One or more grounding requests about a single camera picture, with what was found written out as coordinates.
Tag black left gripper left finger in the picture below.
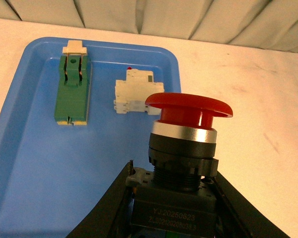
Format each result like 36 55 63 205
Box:
67 161 133 238

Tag green terminal block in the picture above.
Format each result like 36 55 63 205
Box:
54 40 92 125

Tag blue plastic tray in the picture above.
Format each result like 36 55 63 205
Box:
0 37 180 238

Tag white relay module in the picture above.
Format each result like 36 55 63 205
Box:
114 67 164 116

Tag red emergency stop button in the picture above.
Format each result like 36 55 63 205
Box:
126 93 233 238

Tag white curtain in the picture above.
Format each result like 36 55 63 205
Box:
0 0 298 53

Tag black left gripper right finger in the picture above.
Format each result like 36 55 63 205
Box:
212 173 288 238

